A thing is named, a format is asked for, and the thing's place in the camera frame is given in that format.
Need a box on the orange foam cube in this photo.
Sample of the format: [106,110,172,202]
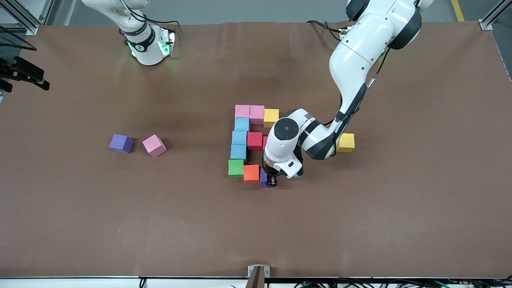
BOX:
[243,164,260,184]

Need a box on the green foam cube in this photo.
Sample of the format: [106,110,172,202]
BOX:
[228,159,245,178]

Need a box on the metal clamp bracket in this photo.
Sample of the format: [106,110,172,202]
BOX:
[246,265,271,288]

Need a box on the brown table mat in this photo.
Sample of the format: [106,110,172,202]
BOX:
[0,21,512,279]

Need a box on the aluminium frame profile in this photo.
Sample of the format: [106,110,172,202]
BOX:
[39,0,55,24]
[479,0,512,31]
[0,0,39,36]

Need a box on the yellow foam cube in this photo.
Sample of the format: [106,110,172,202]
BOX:
[337,133,356,153]
[263,108,280,128]

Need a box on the black cable bundle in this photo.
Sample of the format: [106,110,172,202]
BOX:
[294,279,512,288]

